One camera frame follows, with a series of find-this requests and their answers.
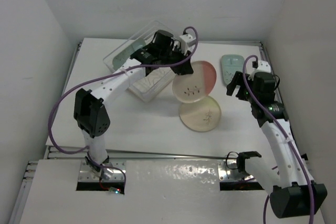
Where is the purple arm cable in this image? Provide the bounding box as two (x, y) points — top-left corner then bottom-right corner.
(243, 55), (316, 224)
(48, 26), (200, 183)

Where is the cream green round plate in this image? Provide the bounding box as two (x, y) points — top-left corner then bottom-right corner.
(179, 96), (222, 132)

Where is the light blue rectangular plate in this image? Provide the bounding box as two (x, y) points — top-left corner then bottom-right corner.
(220, 54), (245, 86)

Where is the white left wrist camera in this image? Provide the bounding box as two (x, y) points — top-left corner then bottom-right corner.
(178, 34), (196, 54)

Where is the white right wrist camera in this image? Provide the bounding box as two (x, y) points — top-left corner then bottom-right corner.
(248, 60), (271, 80)

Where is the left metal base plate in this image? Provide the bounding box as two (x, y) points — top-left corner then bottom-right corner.
(78, 160), (126, 183)

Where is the cream pink round plate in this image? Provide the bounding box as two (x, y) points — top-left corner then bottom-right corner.
(172, 61), (217, 103)

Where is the metal base plate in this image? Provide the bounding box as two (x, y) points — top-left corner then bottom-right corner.
(78, 160), (126, 183)
(217, 158), (257, 183)

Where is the dark green glass plate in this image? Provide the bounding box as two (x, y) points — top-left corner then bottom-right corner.
(112, 38), (146, 70)

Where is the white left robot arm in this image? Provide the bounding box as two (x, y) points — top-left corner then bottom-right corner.
(74, 30), (198, 172)

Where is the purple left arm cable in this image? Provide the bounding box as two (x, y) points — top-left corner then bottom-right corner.
(48, 26), (200, 183)

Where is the clear plastic dish rack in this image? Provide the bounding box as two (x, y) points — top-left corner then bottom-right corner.
(103, 21), (178, 102)

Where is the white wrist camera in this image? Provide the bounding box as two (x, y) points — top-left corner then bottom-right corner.
(248, 60), (271, 80)
(178, 34), (196, 54)

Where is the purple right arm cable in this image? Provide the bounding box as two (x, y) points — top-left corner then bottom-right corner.
(243, 55), (316, 224)

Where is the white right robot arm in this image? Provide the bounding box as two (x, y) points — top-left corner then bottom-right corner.
(226, 71), (328, 223)

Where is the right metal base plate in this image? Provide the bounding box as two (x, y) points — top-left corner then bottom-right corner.
(217, 158), (257, 183)

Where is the black right base cable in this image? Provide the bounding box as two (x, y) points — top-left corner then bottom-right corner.
(225, 151), (244, 174)

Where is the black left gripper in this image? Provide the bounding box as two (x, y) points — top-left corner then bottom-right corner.
(158, 44), (193, 75)

